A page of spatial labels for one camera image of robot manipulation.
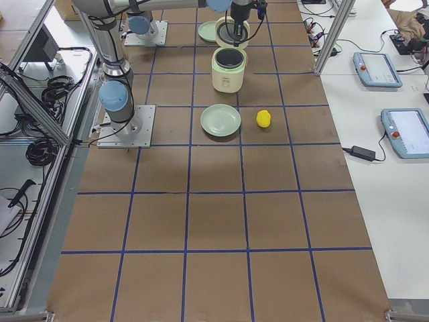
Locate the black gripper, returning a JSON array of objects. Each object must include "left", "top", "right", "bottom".
[{"left": 230, "top": 0, "right": 251, "bottom": 46}]

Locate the white rice cooker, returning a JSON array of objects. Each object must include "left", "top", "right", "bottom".
[{"left": 211, "top": 16, "right": 249, "bottom": 93}]

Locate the green plate left side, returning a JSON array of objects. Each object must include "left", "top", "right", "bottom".
[{"left": 198, "top": 21, "right": 217, "bottom": 42}]

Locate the green plate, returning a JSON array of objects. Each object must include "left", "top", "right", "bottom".
[
  {"left": 200, "top": 104, "right": 241, "bottom": 137},
  {"left": 198, "top": 21, "right": 217, "bottom": 42}
]

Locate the green plate right side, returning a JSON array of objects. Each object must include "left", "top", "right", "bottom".
[{"left": 200, "top": 104, "right": 241, "bottom": 137}]

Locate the yellow toy potato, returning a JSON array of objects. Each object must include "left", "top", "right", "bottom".
[{"left": 256, "top": 109, "right": 271, "bottom": 128}]

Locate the blue teach pendant far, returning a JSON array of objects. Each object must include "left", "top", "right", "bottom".
[{"left": 353, "top": 52, "right": 403, "bottom": 89}]

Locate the blue teach pendant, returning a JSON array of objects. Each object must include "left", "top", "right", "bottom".
[
  {"left": 353, "top": 52, "right": 403, "bottom": 89},
  {"left": 381, "top": 108, "right": 428, "bottom": 159}
]

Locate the black power adapter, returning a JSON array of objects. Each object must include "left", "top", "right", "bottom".
[{"left": 342, "top": 146, "right": 376, "bottom": 162}]

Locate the blue teach pendant near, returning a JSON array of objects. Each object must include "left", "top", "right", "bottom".
[{"left": 381, "top": 108, "right": 428, "bottom": 159}]

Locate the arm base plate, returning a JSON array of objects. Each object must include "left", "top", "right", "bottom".
[
  {"left": 125, "top": 17, "right": 168, "bottom": 47},
  {"left": 96, "top": 105, "right": 156, "bottom": 148}
]

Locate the aluminium frame post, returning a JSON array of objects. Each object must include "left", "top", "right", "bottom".
[{"left": 313, "top": 0, "right": 355, "bottom": 76}]

